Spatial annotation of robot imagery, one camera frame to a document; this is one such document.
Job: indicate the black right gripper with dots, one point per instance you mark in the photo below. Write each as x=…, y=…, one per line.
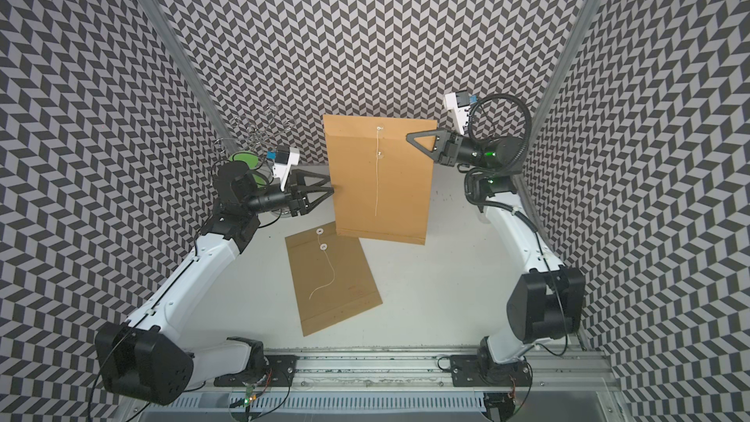
x=451, y=142

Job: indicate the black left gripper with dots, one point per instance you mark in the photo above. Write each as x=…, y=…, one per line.
x=298, y=201

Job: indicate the brown kraft file bag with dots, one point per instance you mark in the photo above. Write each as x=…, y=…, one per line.
x=382, y=185

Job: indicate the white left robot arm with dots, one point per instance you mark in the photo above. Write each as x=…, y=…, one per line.
x=141, y=358

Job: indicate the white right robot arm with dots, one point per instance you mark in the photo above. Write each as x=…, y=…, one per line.
x=547, y=300

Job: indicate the green plastic wine glass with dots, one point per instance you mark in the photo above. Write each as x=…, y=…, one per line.
x=254, y=163

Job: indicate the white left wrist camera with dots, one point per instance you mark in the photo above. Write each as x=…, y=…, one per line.
x=283, y=160

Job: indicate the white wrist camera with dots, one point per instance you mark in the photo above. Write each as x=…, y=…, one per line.
x=283, y=160
x=457, y=105

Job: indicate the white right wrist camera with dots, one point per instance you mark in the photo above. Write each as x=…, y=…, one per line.
x=457, y=105

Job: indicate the chrome wire glass rack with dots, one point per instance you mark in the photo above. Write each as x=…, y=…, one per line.
x=258, y=135

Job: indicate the right aluminium corner post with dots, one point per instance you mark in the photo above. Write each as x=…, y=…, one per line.
x=581, y=25

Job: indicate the aluminium corner post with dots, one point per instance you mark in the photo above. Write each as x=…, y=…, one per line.
x=581, y=25
x=174, y=47

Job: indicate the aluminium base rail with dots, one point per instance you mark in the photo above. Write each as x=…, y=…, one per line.
x=579, y=386

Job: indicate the left aluminium corner post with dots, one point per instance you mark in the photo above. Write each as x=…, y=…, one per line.
x=174, y=47

